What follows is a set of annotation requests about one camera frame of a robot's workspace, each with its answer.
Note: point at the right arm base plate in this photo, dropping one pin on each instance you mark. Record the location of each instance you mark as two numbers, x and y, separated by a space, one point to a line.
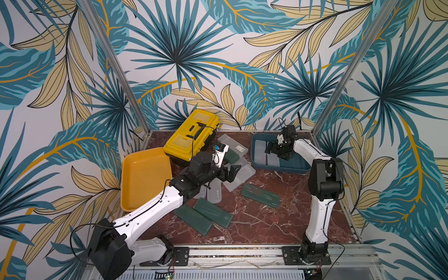
305 255

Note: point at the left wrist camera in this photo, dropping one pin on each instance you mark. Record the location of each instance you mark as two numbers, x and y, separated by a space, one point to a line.
219 151

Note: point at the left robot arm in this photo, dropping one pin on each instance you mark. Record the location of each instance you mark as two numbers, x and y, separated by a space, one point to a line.
114 246

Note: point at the yellow plastic tray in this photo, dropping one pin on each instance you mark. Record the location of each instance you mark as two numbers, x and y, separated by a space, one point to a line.
144 175

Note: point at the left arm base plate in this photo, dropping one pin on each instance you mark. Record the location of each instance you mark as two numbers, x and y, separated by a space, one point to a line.
176 256

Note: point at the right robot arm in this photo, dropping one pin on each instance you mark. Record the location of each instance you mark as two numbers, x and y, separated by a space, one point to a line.
325 185

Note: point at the yellow black toolbox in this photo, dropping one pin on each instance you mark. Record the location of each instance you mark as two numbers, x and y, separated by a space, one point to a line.
193 136

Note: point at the clear ribbed case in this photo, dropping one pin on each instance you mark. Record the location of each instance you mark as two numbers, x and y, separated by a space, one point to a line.
214 193
202 193

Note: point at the clear case lower stack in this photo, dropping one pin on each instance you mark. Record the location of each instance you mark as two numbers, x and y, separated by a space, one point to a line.
243 175

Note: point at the green pencil case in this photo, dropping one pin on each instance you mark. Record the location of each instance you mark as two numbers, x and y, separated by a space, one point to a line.
213 213
261 195
194 219
231 157

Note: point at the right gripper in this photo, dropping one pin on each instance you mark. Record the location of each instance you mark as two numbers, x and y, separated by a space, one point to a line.
278 147

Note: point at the aluminium front rail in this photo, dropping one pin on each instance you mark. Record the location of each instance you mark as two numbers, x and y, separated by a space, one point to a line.
264 262

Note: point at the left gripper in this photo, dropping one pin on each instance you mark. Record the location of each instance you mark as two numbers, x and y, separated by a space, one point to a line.
224 177

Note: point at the teal plastic tray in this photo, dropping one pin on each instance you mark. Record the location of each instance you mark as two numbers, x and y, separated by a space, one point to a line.
296 165

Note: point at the clear rectangular case front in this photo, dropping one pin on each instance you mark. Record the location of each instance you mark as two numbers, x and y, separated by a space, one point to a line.
273 160

